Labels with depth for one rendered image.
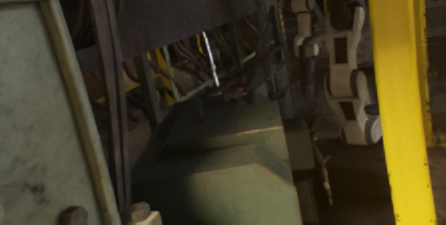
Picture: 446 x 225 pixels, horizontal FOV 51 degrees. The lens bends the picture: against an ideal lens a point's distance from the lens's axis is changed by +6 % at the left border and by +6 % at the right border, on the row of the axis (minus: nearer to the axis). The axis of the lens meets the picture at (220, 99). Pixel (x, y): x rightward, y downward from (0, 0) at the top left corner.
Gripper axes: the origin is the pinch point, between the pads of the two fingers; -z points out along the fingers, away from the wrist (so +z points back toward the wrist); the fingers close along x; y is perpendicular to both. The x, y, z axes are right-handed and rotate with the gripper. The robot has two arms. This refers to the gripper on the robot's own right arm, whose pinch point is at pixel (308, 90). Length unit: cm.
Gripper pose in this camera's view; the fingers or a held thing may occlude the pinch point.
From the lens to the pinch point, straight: 260.0
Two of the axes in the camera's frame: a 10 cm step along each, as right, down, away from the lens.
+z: -0.8, -9.9, -0.7
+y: 8.2, -0.3, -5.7
